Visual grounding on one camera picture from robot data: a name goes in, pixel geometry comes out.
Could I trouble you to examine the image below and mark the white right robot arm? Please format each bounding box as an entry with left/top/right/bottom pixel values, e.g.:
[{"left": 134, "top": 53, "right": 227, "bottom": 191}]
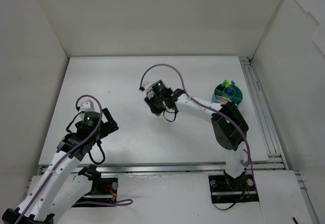
[{"left": 139, "top": 80, "right": 248, "bottom": 189}]

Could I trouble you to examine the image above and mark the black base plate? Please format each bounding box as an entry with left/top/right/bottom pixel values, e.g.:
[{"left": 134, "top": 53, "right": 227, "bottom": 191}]
[
  {"left": 208, "top": 174, "right": 259, "bottom": 204},
  {"left": 72, "top": 176, "right": 118, "bottom": 208}
]

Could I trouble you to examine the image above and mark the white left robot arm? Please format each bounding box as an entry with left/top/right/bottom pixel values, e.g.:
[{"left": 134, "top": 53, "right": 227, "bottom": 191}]
[{"left": 2, "top": 108, "right": 118, "bottom": 223}]

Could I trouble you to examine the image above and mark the blue cap correction pen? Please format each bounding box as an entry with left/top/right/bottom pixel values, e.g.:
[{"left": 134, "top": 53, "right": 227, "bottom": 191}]
[{"left": 226, "top": 87, "right": 233, "bottom": 95}]

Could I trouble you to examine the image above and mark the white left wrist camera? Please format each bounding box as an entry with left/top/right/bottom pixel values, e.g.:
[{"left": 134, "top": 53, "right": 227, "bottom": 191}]
[{"left": 78, "top": 100, "right": 95, "bottom": 113}]

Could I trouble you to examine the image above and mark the orange pink slim pen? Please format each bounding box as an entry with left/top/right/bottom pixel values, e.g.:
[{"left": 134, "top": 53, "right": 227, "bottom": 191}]
[{"left": 216, "top": 96, "right": 229, "bottom": 104}]

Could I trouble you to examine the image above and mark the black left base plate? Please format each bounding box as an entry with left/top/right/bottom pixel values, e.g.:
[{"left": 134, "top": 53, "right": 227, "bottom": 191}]
[{"left": 72, "top": 176, "right": 118, "bottom": 208}]

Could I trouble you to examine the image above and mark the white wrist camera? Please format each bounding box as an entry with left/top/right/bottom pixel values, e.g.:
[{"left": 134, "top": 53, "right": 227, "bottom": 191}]
[
  {"left": 78, "top": 100, "right": 95, "bottom": 113},
  {"left": 139, "top": 81, "right": 153, "bottom": 91}
]

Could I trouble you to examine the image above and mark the green cap black highlighter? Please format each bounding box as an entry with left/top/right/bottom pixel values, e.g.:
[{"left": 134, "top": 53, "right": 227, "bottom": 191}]
[{"left": 221, "top": 80, "right": 228, "bottom": 87}]

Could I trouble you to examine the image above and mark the teal round pen holder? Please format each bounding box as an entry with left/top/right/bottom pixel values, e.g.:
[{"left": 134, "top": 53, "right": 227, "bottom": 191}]
[{"left": 212, "top": 83, "right": 243, "bottom": 106}]

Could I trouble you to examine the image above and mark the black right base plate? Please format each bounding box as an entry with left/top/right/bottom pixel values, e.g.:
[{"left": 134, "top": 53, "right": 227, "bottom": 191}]
[{"left": 208, "top": 174, "right": 259, "bottom": 204}]

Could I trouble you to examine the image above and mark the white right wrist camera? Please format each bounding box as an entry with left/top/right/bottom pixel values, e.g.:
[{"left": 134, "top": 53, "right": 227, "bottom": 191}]
[{"left": 139, "top": 81, "right": 153, "bottom": 91}]

